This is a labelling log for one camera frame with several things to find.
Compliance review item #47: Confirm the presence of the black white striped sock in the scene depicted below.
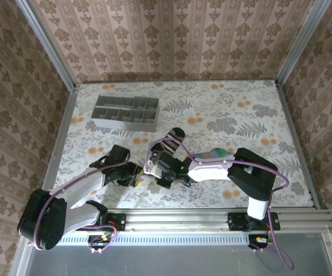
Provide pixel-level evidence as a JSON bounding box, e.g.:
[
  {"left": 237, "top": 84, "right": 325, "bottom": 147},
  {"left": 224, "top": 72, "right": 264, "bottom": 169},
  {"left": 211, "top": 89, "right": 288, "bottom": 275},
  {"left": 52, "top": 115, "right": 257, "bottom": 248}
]
[{"left": 150, "top": 127, "right": 186, "bottom": 158}]

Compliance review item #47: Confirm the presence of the blue sock with orange stripes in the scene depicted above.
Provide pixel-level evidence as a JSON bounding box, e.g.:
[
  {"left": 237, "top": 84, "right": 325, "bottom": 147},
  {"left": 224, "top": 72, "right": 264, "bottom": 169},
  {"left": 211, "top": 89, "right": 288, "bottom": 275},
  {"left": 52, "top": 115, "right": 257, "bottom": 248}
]
[{"left": 187, "top": 147, "right": 236, "bottom": 162}]

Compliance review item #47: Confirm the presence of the grey divided organizer tray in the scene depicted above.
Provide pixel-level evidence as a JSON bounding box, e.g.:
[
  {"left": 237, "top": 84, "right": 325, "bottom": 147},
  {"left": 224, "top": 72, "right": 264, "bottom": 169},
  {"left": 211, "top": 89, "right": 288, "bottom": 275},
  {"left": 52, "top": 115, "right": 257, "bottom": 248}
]
[{"left": 90, "top": 94, "right": 160, "bottom": 133}]

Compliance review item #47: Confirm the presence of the floral table mat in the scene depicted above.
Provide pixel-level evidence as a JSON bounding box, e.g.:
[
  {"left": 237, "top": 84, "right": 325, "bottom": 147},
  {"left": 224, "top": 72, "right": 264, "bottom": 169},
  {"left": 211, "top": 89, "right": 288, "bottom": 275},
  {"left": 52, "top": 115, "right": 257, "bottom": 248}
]
[{"left": 48, "top": 80, "right": 318, "bottom": 209}]

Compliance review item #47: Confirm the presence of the grey metal panel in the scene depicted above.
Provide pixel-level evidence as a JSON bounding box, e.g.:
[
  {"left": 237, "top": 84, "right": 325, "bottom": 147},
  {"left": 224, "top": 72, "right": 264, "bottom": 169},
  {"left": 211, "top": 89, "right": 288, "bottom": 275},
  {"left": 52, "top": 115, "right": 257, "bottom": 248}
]
[{"left": 9, "top": 232, "right": 332, "bottom": 276}]

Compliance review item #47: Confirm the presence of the aluminium mounting rail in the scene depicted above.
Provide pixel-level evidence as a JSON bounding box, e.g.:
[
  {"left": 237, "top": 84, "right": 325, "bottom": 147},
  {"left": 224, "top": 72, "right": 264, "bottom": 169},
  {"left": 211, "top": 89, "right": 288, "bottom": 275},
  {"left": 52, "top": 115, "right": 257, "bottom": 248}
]
[{"left": 64, "top": 208, "right": 332, "bottom": 234}]

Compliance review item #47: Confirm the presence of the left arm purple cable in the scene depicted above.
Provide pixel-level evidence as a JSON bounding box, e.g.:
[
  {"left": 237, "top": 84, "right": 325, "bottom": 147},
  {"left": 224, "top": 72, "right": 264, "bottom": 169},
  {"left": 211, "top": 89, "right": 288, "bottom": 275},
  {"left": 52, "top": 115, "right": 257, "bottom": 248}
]
[{"left": 33, "top": 159, "right": 131, "bottom": 255}]

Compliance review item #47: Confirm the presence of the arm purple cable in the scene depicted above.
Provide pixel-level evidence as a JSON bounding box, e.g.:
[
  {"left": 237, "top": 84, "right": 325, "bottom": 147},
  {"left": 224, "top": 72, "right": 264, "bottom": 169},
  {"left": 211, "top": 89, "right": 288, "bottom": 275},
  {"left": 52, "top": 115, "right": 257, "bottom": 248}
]
[
  {"left": 144, "top": 137, "right": 295, "bottom": 271},
  {"left": 33, "top": 159, "right": 131, "bottom": 255}
]

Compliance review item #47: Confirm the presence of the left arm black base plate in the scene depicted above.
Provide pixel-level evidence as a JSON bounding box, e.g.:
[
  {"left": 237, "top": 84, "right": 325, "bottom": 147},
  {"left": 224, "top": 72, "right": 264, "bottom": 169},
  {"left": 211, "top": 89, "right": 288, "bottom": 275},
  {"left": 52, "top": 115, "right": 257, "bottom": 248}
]
[{"left": 96, "top": 213, "right": 127, "bottom": 232}]

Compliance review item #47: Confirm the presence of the white slotted cable duct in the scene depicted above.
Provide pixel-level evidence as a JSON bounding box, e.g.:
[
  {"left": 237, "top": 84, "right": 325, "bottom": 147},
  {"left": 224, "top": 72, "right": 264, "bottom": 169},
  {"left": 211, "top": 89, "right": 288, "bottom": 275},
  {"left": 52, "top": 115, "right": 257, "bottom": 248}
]
[{"left": 56, "top": 233, "right": 252, "bottom": 247}]

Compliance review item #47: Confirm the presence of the black wire connector block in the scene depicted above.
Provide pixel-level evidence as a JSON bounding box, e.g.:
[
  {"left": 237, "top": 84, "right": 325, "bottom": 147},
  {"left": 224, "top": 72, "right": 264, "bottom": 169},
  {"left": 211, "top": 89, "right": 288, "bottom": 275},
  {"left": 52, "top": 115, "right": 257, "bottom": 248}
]
[
  {"left": 87, "top": 234, "right": 118, "bottom": 255},
  {"left": 248, "top": 234, "right": 273, "bottom": 254}
]

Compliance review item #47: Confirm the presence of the aluminium table side rail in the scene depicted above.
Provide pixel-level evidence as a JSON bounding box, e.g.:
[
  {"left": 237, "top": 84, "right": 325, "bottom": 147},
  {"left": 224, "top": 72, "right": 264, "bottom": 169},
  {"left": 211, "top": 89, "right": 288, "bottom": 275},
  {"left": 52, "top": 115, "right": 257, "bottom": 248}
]
[
  {"left": 275, "top": 82, "right": 322, "bottom": 210},
  {"left": 41, "top": 86, "right": 79, "bottom": 192}
]

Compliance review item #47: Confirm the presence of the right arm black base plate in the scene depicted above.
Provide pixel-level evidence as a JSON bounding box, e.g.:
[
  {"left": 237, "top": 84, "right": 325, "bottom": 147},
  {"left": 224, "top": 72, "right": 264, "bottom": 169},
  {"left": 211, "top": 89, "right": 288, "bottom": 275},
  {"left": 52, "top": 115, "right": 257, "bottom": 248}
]
[{"left": 227, "top": 212, "right": 281, "bottom": 232}]

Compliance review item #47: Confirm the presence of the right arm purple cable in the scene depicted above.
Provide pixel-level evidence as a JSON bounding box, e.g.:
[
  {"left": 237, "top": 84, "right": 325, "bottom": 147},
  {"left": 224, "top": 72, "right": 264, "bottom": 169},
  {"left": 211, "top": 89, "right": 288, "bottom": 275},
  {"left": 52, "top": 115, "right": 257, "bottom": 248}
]
[{"left": 144, "top": 137, "right": 295, "bottom": 271}]

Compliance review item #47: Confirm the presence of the aluminium frame post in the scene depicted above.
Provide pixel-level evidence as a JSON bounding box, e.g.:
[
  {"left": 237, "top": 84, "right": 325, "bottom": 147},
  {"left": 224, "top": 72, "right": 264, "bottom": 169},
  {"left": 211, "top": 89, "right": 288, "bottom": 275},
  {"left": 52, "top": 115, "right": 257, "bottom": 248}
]
[
  {"left": 14, "top": 0, "right": 79, "bottom": 92},
  {"left": 275, "top": 0, "right": 332, "bottom": 87}
]

